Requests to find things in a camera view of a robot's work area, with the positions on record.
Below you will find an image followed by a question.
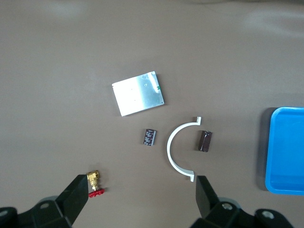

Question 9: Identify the brass valve red handle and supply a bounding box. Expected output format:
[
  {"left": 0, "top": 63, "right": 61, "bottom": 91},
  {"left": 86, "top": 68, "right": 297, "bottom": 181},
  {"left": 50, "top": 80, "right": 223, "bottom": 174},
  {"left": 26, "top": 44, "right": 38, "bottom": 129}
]
[{"left": 86, "top": 170, "right": 105, "bottom": 199}]

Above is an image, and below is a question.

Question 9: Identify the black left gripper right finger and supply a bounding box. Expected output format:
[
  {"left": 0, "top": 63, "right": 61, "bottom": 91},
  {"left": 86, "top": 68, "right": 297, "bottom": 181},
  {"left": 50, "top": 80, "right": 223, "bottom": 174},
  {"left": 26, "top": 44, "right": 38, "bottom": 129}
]
[{"left": 190, "top": 175, "right": 256, "bottom": 228}]

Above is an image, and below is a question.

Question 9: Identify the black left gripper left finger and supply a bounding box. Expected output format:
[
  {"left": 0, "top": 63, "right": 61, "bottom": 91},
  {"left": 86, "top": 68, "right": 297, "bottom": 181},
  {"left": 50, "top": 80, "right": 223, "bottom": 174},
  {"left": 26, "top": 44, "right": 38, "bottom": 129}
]
[{"left": 16, "top": 174, "right": 89, "bottom": 228}]

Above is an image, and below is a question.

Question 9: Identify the white half-ring pipe clamp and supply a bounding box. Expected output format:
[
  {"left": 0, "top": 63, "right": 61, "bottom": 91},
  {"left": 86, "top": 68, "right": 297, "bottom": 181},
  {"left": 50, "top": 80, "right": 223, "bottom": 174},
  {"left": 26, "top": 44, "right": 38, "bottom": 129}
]
[{"left": 167, "top": 116, "right": 202, "bottom": 182}]

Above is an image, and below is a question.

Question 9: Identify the short black printed capacitor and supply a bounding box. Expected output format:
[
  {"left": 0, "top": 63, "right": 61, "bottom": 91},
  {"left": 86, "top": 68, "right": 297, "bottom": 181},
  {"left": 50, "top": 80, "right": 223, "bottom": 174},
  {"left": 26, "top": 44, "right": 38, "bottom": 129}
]
[{"left": 142, "top": 128, "right": 157, "bottom": 146}]

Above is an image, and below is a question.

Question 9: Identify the long brown capacitor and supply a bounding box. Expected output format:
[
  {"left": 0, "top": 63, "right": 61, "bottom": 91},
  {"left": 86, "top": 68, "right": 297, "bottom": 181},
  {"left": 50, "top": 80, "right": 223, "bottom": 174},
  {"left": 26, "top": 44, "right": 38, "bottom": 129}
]
[{"left": 198, "top": 130, "right": 213, "bottom": 152}]

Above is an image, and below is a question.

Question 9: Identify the brown table mat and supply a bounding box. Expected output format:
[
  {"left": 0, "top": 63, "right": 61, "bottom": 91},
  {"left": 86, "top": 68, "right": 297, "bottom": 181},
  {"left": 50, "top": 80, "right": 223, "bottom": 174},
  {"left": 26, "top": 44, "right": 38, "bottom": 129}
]
[{"left": 0, "top": 0, "right": 304, "bottom": 228}]

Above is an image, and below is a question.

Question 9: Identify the silver metal plate box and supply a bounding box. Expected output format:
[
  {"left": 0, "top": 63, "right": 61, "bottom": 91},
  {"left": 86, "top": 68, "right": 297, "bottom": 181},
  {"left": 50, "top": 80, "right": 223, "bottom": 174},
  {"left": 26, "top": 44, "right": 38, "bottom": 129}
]
[{"left": 111, "top": 70, "right": 165, "bottom": 117}]

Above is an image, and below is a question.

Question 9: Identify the blue plastic tray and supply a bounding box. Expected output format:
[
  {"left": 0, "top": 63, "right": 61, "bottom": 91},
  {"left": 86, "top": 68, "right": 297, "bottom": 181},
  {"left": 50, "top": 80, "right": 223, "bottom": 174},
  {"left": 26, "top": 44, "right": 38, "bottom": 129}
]
[{"left": 265, "top": 106, "right": 304, "bottom": 196}]

